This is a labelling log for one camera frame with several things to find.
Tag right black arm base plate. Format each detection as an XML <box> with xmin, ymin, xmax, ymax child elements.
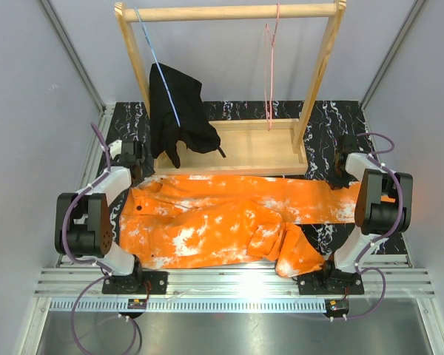
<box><xmin>296</xmin><ymin>273</ymin><xmax>365</xmax><ymax>296</ymax></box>

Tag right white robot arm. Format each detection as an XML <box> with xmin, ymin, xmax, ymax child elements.
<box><xmin>320</xmin><ymin>134</ymin><xmax>413</xmax><ymax>294</ymax></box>

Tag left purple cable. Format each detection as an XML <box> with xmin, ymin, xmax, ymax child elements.
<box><xmin>61</xmin><ymin>122</ymin><xmax>141</xmax><ymax>354</ymax></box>

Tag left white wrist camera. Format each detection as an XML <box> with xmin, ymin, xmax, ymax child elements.
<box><xmin>105</xmin><ymin>139</ymin><xmax>123</xmax><ymax>160</ymax></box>

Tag black garment on hanger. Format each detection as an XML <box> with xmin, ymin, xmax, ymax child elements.
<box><xmin>149</xmin><ymin>64</ymin><xmax>226</xmax><ymax>169</ymax></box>

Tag pink wire hanger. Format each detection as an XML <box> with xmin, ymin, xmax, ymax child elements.
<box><xmin>263</xmin><ymin>3</ymin><xmax>280</xmax><ymax>131</ymax></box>

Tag blue wire hanger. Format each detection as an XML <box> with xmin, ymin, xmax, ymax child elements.
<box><xmin>134</xmin><ymin>7</ymin><xmax>181</xmax><ymax>128</ymax></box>

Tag orange tie-dye trousers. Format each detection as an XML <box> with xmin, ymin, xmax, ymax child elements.
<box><xmin>118</xmin><ymin>173</ymin><xmax>397</xmax><ymax>279</ymax></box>

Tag black marble pattern mat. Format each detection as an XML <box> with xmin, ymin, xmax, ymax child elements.
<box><xmin>97</xmin><ymin>100</ymin><xmax>409</xmax><ymax>257</ymax></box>

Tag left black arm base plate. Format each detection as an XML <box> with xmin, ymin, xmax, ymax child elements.
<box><xmin>102</xmin><ymin>271</ymin><xmax>169</xmax><ymax>295</ymax></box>

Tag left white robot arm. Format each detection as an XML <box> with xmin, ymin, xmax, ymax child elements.
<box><xmin>54</xmin><ymin>140</ymin><xmax>147</xmax><ymax>294</ymax></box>

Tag aluminium frame rail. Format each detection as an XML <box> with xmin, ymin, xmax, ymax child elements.
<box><xmin>33</xmin><ymin>255</ymin><xmax>435</xmax><ymax>313</ymax></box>

